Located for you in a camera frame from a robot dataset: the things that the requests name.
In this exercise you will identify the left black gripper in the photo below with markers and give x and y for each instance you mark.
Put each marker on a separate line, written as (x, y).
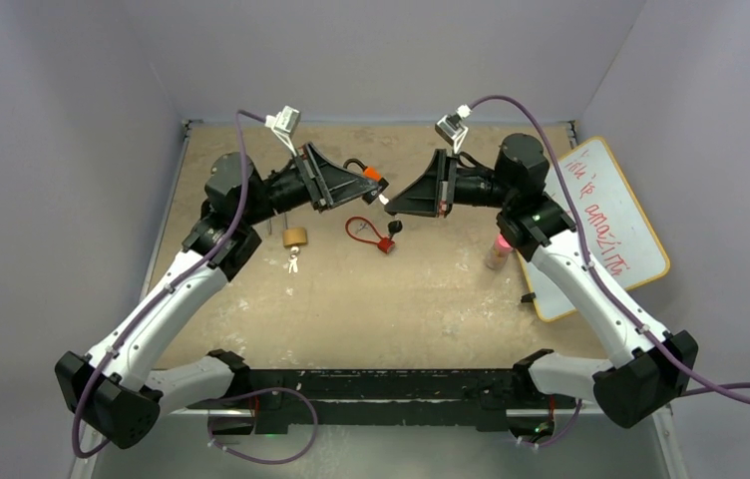
(330, 184)

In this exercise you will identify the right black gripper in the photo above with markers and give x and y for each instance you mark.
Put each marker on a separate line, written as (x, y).
(435, 193)

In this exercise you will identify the orange black padlock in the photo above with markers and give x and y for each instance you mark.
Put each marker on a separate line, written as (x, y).
(374, 175)

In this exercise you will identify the black head keys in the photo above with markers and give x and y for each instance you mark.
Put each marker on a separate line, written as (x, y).
(394, 225)

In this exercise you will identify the brass padlock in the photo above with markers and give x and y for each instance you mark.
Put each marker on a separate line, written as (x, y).
(294, 237)

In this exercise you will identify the silver keys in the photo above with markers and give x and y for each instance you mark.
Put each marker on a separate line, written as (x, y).
(293, 263)

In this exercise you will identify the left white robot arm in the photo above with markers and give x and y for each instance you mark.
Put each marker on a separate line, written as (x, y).
(217, 248)

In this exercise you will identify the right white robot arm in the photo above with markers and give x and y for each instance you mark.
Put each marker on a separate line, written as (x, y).
(646, 365)

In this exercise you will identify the pink cap bottle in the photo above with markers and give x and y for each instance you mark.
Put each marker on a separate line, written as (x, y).
(498, 254)

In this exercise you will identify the red cable lock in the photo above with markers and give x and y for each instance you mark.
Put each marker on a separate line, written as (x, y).
(363, 230)

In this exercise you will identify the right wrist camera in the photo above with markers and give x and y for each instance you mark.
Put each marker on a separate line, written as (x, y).
(452, 128)

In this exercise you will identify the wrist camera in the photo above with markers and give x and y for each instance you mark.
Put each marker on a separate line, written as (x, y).
(283, 125)
(452, 128)

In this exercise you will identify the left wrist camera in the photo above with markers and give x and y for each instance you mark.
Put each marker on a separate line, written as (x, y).
(283, 125)

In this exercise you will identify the whiteboard with yellow frame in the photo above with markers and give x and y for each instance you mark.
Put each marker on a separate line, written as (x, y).
(618, 233)

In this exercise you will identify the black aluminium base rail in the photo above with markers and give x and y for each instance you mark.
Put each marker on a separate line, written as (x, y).
(279, 398)

